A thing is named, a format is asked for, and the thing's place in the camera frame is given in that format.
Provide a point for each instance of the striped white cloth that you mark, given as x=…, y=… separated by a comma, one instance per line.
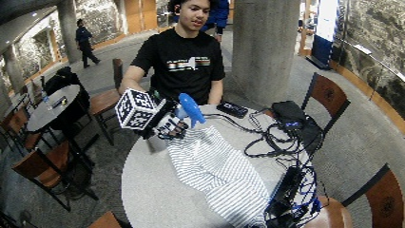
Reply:
x=214, y=167

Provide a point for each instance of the round grey side table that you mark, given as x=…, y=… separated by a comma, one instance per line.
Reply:
x=52, y=110

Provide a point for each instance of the black computer box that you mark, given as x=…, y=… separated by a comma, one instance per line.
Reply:
x=288, y=113

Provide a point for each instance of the white marker cube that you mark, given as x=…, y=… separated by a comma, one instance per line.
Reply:
x=133, y=109

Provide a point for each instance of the grey concrete pillar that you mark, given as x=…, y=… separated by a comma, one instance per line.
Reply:
x=68, y=28
x=264, y=47

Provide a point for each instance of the small black item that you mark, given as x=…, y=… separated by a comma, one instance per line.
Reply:
x=59, y=101

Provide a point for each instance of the black flat device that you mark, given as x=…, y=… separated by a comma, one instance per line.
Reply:
x=286, y=188

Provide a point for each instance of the black bag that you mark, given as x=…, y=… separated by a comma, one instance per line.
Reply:
x=63, y=80

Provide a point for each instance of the clear water bottle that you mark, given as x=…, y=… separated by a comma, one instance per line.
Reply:
x=45, y=99

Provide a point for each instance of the black phone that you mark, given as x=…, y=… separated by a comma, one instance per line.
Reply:
x=232, y=109

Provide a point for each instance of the the person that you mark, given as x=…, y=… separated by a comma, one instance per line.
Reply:
x=182, y=60

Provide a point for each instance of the blue and white banner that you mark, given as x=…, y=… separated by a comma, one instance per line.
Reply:
x=324, y=31

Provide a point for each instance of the wooden chair with black frame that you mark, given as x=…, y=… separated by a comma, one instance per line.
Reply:
x=384, y=199
x=16, y=122
x=103, y=101
x=41, y=166
x=328, y=95
x=105, y=221

